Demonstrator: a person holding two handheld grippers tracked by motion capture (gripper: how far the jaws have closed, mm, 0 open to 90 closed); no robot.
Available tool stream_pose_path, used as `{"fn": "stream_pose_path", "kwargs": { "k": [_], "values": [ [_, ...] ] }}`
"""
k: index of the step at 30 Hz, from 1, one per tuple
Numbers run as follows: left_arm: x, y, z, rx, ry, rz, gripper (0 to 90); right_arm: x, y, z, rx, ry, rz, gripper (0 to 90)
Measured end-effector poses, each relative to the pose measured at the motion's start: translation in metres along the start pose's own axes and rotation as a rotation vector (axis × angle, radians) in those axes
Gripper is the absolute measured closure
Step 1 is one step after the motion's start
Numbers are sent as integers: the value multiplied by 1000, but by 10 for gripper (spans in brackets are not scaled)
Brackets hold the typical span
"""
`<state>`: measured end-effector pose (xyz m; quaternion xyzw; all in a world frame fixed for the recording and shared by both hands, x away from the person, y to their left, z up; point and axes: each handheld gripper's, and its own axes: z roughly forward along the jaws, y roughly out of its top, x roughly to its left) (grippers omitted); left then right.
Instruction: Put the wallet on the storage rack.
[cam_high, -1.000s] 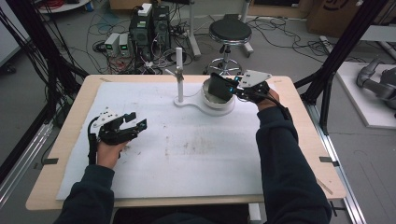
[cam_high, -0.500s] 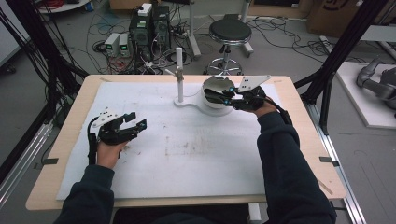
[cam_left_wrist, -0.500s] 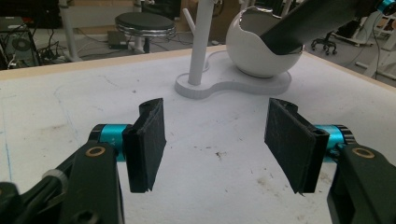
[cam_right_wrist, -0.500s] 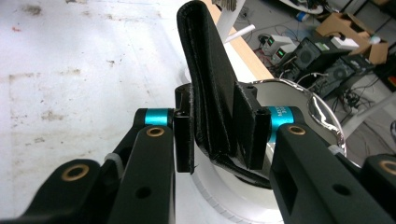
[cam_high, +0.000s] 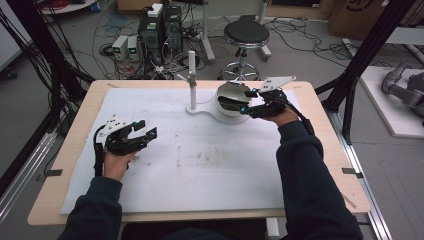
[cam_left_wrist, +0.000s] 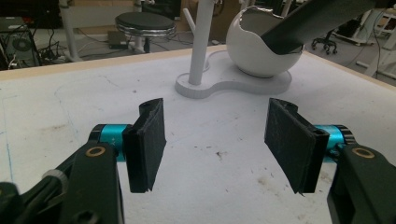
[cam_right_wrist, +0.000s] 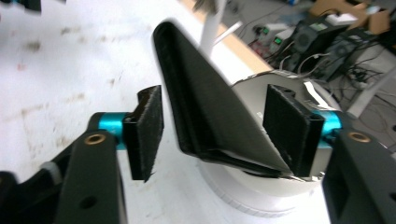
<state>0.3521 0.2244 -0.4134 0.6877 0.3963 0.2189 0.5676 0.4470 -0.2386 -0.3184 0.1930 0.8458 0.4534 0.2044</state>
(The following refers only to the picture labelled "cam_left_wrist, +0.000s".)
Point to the black computer tower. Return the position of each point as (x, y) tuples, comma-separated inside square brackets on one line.
[(20, 43)]

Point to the white metal table leg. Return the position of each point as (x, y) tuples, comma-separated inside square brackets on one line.
[(70, 31)]

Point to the white stand with post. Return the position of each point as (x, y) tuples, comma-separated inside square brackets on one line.
[(199, 46)]

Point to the black office chair base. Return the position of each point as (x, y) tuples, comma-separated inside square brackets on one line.
[(325, 42)]

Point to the grey box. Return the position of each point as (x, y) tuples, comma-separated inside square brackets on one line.
[(117, 39)]

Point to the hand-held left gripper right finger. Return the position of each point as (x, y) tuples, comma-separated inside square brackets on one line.
[(292, 149)]

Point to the white eggshell bowl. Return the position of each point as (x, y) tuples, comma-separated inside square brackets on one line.
[(249, 53)]

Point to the black wallet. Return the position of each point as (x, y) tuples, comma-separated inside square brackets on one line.
[(308, 23)]

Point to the black round stool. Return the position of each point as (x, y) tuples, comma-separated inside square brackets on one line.
[(144, 23)]

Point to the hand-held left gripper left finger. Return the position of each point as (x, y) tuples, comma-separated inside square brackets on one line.
[(146, 146)]

